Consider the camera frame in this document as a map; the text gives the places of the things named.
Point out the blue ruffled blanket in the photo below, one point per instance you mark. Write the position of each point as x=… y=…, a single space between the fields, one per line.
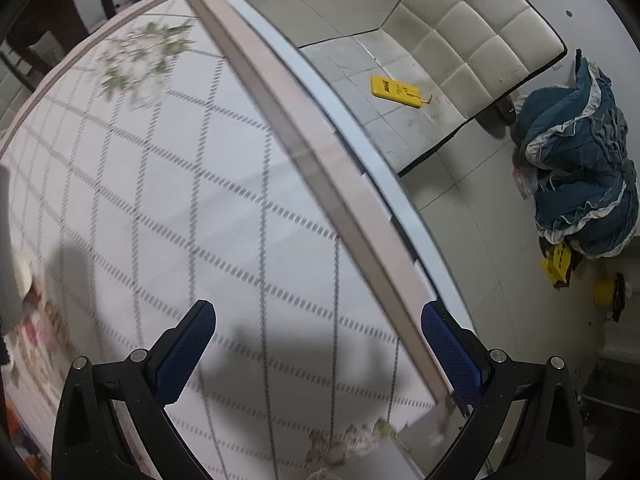
x=574 y=137

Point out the grey plastic mug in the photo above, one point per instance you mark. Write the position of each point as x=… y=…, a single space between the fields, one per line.
x=11 y=298

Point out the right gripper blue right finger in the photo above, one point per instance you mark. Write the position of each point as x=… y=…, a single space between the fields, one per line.
x=459 y=352

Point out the floral patterned tablecloth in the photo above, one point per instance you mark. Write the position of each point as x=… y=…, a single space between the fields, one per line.
x=187 y=151

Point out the yellow flat box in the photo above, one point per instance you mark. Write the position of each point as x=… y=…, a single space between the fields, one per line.
x=397 y=91

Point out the white padded chair right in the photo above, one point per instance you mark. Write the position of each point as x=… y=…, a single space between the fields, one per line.
x=467 y=54

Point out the yellow package on floor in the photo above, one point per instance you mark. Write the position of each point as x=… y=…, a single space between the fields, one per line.
x=557 y=265

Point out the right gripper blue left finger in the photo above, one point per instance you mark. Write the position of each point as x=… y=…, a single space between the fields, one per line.
x=177 y=352

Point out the dark wooden chair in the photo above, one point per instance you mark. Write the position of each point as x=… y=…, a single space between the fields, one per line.
x=34 y=18

